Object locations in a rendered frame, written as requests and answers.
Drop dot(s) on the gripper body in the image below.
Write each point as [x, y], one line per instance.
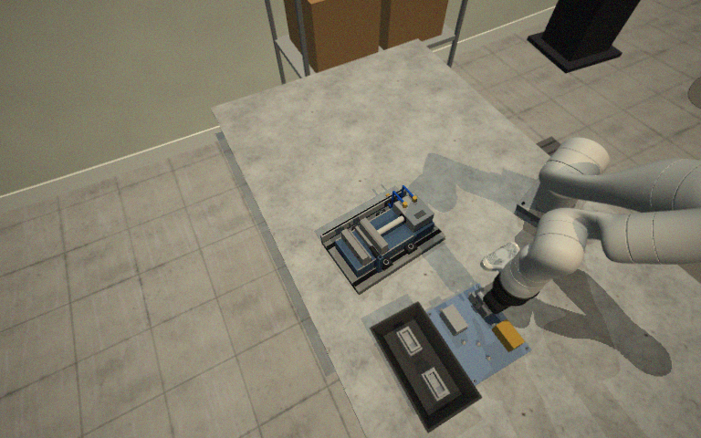
[506, 291]

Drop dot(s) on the yellow brass block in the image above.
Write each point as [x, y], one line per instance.
[507, 335]

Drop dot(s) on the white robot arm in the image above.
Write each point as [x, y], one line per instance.
[667, 230]

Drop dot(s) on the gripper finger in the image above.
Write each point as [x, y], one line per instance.
[477, 301]

